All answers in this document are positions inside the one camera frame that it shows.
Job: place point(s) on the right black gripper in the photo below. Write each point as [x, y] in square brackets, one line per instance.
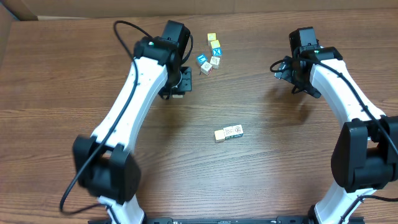
[288, 65]

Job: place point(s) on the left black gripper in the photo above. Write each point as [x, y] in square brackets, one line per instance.
[185, 83]

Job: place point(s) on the wooden letter K block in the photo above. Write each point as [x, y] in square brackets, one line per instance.
[219, 135]

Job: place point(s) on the wooden ladybug block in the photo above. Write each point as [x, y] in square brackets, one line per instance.
[228, 132]

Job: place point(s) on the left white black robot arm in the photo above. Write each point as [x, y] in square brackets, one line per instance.
[104, 161]

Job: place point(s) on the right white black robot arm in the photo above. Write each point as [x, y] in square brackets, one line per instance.
[365, 156]

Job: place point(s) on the wooden letter O block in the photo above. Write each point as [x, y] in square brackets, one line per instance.
[206, 68]

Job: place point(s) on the blue letter L block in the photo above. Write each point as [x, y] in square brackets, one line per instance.
[201, 59]

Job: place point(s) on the wooden turtle block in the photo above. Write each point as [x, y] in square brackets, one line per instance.
[215, 62]

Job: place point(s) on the blue letter X block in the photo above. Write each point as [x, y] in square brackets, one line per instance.
[217, 52]

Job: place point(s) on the yellow block near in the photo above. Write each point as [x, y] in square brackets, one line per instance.
[215, 44]

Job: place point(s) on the yellow block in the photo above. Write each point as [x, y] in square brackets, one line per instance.
[215, 44]
[211, 37]

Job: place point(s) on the yellow block far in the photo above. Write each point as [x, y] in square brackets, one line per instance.
[211, 37]

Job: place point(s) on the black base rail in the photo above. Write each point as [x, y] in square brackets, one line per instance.
[278, 220]

